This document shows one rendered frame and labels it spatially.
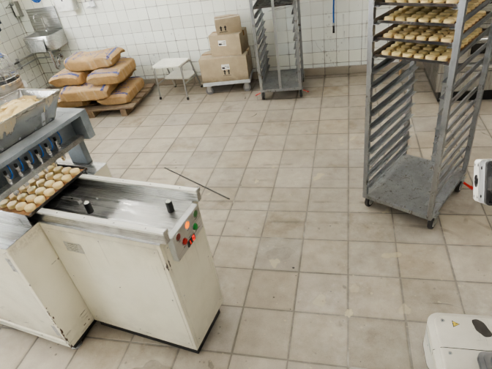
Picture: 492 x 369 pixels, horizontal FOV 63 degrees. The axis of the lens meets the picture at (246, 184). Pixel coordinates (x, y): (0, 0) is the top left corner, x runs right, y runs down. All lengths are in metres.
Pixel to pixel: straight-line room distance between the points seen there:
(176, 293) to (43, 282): 0.70
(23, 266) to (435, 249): 2.33
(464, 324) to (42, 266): 2.00
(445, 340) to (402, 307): 0.46
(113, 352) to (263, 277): 0.97
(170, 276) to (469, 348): 1.32
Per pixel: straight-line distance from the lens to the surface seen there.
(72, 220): 1.96
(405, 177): 3.14
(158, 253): 1.74
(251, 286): 2.55
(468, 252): 2.84
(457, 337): 2.08
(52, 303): 2.33
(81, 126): 2.30
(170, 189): 1.89
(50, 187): 2.25
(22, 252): 2.13
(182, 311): 2.00
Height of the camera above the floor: 1.92
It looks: 34 degrees down
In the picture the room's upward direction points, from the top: 10 degrees counter-clockwise
